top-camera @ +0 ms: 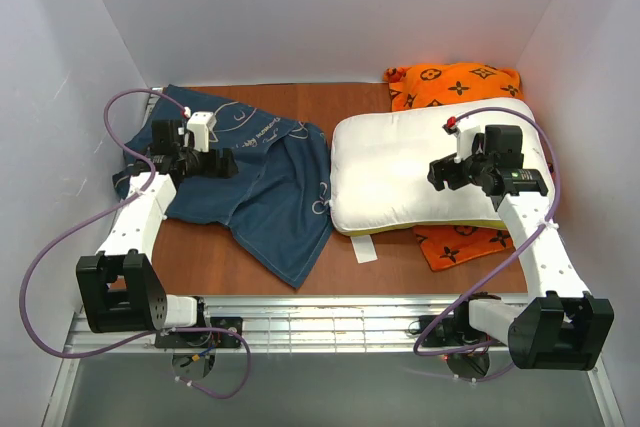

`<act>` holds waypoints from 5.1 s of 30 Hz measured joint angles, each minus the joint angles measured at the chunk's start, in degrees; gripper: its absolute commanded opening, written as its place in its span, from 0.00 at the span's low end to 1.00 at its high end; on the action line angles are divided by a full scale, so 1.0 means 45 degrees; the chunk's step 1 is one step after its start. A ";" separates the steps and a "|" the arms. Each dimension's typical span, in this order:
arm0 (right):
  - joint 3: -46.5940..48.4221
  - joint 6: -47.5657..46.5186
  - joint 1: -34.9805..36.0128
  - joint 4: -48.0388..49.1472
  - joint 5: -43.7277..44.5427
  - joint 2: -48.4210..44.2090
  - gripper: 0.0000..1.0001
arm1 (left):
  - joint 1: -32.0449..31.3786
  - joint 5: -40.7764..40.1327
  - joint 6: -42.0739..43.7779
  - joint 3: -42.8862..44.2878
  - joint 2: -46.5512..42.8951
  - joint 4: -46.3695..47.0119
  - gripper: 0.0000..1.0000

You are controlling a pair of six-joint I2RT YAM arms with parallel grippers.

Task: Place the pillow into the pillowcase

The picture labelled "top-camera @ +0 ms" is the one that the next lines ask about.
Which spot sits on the white pillow yellow edge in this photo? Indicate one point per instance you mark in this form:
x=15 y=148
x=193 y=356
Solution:
x=380 y=163

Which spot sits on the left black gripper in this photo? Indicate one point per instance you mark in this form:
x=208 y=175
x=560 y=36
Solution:
x=211 y=161

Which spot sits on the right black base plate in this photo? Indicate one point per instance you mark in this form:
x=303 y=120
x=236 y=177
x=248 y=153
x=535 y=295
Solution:
x=452 y=332

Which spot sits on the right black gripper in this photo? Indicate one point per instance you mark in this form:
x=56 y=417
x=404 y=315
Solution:
x=454 y=173

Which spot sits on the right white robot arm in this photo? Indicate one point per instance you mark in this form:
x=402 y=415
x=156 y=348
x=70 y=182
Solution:
x=563 y=326

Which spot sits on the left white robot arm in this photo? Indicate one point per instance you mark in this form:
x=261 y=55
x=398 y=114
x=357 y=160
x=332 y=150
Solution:
x=119 y=287

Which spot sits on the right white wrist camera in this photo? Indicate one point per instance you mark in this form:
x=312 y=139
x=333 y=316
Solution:
x=465 y=131

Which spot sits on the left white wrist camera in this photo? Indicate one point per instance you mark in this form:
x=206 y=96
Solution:
x=198 y=130

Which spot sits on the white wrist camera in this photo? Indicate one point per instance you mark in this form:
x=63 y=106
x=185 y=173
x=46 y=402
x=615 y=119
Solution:
x=465 y=131
x=198 y=130

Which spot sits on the aluminium rail frame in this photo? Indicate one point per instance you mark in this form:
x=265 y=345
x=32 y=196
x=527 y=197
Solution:
x=322 y=361

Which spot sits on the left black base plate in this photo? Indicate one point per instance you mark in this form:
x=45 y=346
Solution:
x=204 y=340

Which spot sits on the orange patterned blanket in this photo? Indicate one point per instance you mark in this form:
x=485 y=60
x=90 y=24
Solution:
x=431 y=85

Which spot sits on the dark blue pillowcase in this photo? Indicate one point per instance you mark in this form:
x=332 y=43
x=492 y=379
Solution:
x=277 y=206

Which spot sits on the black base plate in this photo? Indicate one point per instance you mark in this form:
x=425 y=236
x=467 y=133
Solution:
x=204 y=340
x=452 y=332

